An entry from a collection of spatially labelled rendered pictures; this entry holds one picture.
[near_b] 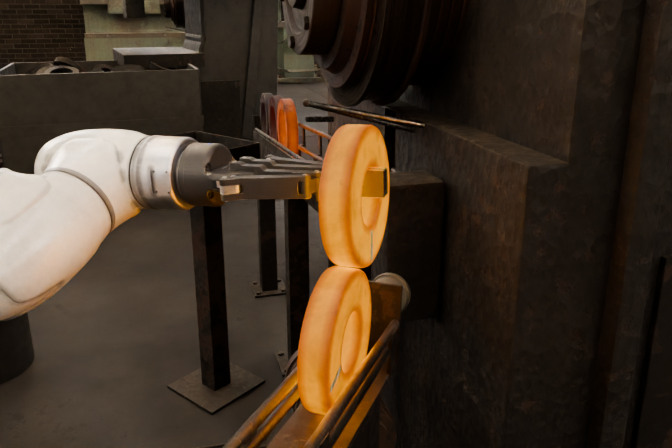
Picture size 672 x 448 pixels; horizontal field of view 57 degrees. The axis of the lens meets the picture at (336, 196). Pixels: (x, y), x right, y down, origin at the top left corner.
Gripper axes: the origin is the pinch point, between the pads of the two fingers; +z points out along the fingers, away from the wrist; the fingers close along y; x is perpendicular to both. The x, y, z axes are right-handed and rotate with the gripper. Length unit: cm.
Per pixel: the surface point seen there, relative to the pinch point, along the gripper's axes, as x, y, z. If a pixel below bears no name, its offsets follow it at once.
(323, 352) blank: -13.5, 13.3, 0.5
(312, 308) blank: -10.2, 11.1, -1.3
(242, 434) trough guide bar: -16.7, 22.7, -3.6
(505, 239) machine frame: -11.8, -17.5, 14.9
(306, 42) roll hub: 13.7, -37.2, -19.7
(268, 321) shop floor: -84, -116, -71
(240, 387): -84, -76, -62
